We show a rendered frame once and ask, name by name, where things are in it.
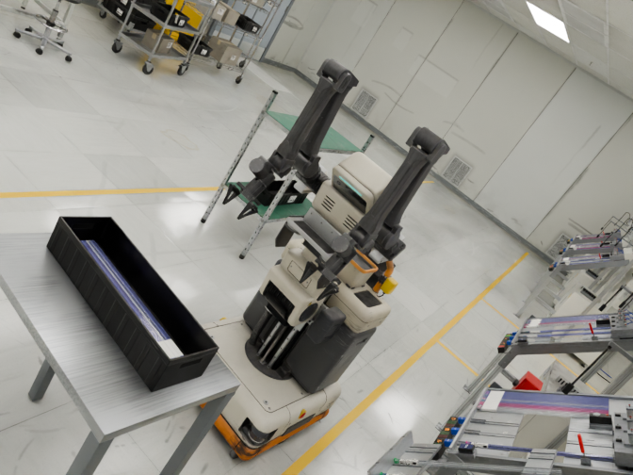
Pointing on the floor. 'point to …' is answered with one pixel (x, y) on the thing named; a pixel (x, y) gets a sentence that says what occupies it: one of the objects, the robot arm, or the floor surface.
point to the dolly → (137, 21)
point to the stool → (48, 31)
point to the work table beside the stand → (98, 359)
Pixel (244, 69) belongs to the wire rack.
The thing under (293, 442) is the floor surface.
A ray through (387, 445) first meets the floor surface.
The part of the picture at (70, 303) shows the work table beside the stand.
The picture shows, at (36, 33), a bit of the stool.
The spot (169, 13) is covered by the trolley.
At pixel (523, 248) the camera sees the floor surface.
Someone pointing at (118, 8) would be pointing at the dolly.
